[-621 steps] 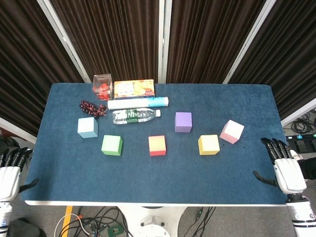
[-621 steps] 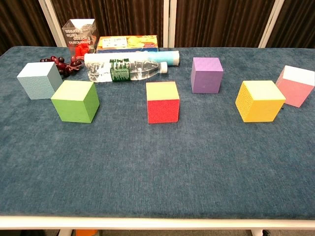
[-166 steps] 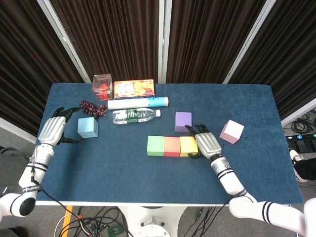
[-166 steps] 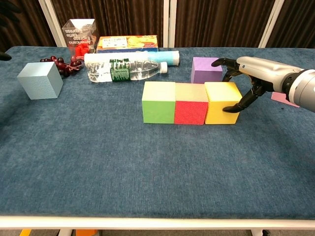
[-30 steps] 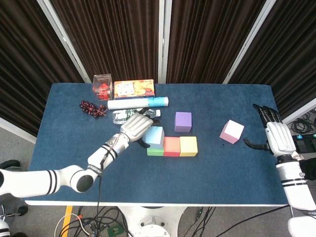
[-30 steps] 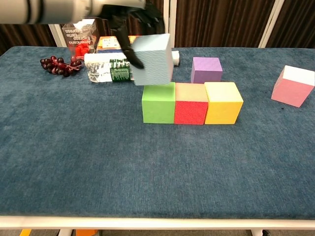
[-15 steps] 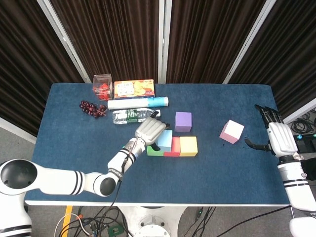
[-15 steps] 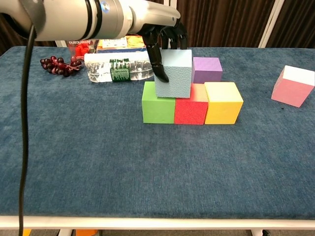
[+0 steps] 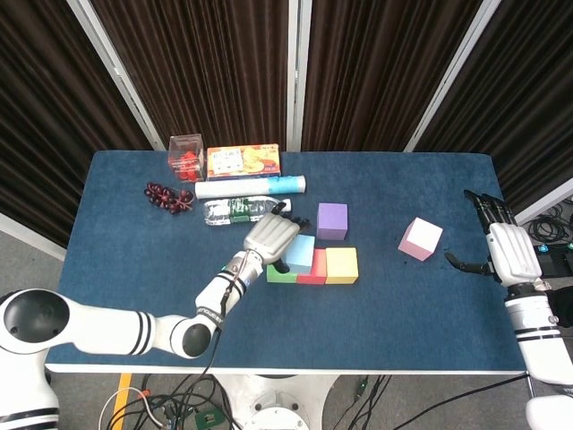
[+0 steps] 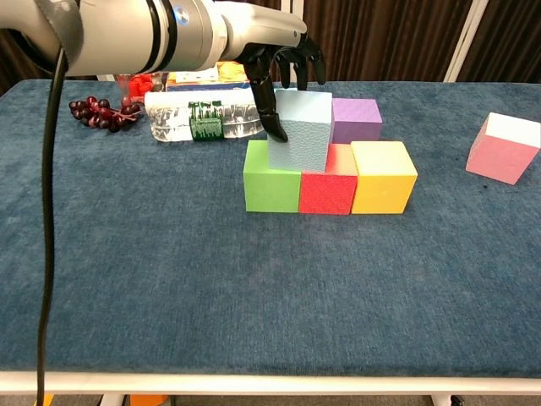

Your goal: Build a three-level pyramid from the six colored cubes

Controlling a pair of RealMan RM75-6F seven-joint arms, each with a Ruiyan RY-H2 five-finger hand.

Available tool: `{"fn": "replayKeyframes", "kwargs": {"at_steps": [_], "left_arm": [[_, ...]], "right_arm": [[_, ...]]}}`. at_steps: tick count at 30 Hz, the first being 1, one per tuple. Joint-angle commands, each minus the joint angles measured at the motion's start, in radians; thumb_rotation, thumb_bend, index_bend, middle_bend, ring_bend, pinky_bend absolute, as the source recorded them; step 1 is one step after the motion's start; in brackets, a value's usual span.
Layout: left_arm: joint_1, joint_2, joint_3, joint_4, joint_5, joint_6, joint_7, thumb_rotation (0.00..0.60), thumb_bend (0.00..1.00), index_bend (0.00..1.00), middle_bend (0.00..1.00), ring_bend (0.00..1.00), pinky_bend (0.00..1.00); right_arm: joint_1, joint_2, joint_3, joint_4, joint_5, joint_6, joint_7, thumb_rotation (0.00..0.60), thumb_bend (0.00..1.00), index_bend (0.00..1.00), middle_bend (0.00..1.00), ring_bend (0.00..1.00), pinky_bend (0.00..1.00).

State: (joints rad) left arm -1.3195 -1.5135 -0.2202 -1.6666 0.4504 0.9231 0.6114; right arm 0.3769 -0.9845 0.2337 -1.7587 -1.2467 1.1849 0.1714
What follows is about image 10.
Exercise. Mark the pink cube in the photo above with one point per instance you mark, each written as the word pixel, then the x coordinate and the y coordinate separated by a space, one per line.
pixel 498 158

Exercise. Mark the clear coffee capsule box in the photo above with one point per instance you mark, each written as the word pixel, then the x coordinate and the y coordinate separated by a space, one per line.
pixel 141 84

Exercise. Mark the brown curtain partition panel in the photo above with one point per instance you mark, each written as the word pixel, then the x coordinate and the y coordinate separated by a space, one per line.
pixel 511 38
pixel 380 38

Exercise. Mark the light blue cube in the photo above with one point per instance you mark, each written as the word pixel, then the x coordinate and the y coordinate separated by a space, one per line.
pixel 304 144

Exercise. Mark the white and cyan tube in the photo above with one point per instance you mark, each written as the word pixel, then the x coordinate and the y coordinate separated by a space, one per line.
pixel 190 97

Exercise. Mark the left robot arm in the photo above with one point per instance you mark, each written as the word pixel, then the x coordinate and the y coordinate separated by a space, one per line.
pixel 127 38

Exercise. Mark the green cube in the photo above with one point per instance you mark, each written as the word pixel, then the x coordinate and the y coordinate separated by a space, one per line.
pixel 270 192

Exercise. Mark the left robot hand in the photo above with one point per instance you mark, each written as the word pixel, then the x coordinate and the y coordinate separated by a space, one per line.
pixel 262 29

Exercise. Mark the orange plastic object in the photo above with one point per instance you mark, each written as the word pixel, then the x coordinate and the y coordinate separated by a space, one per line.
pixel 148 401

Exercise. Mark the orange cracker box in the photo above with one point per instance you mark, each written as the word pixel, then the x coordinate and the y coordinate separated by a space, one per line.
pixel 198 78

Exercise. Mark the dark red grape bunch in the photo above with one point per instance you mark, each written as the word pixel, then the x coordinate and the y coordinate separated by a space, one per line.
pixel 105 116

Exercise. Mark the clear plastic water bottle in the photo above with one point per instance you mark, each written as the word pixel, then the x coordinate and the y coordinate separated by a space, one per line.
pixel 236 122

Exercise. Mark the red cube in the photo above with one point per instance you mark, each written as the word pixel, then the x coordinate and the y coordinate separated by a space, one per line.
pixel 327 192

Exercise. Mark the yellow cube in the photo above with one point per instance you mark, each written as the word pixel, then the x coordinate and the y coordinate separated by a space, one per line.
pixel 380 190

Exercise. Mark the purple cube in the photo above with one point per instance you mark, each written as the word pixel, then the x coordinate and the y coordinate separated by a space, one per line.
pixel 357 122

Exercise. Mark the blue table cloth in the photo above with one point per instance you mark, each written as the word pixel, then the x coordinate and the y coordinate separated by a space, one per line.
pixel 270 296

